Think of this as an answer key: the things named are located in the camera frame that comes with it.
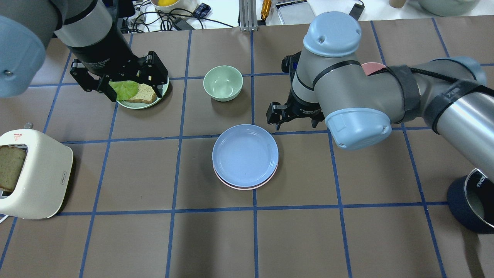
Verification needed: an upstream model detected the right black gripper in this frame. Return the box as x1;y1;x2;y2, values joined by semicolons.
266;52;324;131

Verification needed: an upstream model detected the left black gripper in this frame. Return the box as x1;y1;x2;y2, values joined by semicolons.
68;29;168;102

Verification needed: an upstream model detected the blue plate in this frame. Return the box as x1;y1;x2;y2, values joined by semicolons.
212;124;279;187

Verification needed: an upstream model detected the pink plate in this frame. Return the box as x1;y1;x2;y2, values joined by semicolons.
212;166;278;190

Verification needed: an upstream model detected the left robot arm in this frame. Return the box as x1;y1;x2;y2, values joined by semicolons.
0;0;168;102

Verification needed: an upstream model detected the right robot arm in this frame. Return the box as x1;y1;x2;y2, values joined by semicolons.
266;11;494;178

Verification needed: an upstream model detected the green lettuce leaf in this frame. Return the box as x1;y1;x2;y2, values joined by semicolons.
109;81;139;101

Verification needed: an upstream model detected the bread slice on plate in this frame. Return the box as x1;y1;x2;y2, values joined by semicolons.
125;84;157;104

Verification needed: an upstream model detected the green plate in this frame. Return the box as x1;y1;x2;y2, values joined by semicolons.
117;77;171;110

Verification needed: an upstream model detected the green bowl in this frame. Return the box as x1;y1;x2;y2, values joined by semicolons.
203;65;244;102

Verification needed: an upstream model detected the beige bowl with toys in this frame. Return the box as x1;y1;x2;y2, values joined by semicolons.
151;0;196;12

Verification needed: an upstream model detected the pink bowl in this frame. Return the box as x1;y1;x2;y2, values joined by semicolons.
361;62;387;76

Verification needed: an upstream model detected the black power adapter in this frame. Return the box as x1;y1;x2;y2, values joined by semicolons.
349;3;365;21

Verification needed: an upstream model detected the white toaster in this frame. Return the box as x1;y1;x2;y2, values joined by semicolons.
0;129;74;219

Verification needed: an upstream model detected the bread slice in toaster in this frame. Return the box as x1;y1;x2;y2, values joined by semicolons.
0;146;27;192

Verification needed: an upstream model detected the blue saucepan with lid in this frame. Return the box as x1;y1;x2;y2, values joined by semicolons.
447;168;494;234

